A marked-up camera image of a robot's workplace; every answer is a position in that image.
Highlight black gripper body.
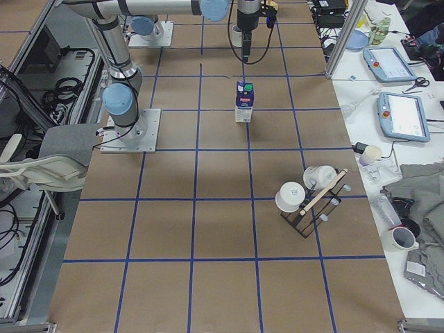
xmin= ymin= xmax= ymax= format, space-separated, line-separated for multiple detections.
xmin=237 ymin=0 xmax=259 ymax=32

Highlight white cup grey rim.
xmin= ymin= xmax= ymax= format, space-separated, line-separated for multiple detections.
xmin=231 ymin=25 xmax=242 ymax=48

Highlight blue white milk carton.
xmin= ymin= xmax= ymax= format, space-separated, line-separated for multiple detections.
xmin=234 ymin=81 xmax=254 ymax=123

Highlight small cream purple cup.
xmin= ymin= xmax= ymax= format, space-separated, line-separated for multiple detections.
xmin=359 ymin=145 xmax=382 ymax=167

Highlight green glass jar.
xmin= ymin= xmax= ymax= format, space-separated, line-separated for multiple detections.
xmin=368 ymin=17 xmax=391 ymax=46

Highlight blue teach pendant upper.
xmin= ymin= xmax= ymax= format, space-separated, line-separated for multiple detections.
xmin=362 ymin=46 xmax=417 ymax=83

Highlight blue teach pendant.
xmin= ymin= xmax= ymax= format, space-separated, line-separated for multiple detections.
xmin=377 ymin=92 xmax=430 ymax=142
xmin=362 ymin=46 xmax=417 ymax=83

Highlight white mug on rack right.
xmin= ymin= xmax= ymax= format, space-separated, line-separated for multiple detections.
xmin=303 ymin=165 xmax=337 ymax=190

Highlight white mug on rack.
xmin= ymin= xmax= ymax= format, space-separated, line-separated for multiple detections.
xmin=303 ymin=165 xmax=337 ymax=190
xmin=275 ymin=182 xmax=305 ymax=213

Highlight white mug on rack left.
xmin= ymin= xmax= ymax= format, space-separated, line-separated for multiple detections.
xmin=275 ymin=182 xmax=305 ymax=213

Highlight blue teach pendant lower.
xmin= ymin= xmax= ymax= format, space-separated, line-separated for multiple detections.
xmin=377 ymin=92 xmax=430 ymax=142

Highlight black scissors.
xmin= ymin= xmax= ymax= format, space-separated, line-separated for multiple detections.
xmin=402 ymin=76 xmax=430 ymax=94

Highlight clear plastic bottle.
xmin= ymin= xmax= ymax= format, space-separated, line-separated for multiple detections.
xmin=370 ymin=194 xmax=402 ymax=229

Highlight grey office chair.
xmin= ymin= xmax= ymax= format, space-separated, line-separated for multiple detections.
xmin=1 ymin=123 xmax=100 ymax=220

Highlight grey cloth pile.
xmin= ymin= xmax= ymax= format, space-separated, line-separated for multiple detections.
xmin=382 ymin=163 xmax=443 ymax=299

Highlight white mug red rim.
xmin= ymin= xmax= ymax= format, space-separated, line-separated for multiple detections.
xmin=380 ymin=226 xmax=419 ymax=252

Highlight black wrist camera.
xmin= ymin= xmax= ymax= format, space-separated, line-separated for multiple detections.
xmin=265 ymin=0 xmax=278 ymax=29

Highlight aluminium frame post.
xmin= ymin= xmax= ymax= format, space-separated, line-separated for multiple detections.
xmin=325 ymin=0 xmax=368 ymax=79

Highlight black wire cup rack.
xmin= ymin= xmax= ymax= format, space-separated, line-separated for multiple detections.
xmin=280 ymin=186 xmax=341 ymax=239

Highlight wooden rack handle rod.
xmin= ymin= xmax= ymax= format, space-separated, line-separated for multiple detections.
xmin=299 ymin=169 xmax=348 ymax=216

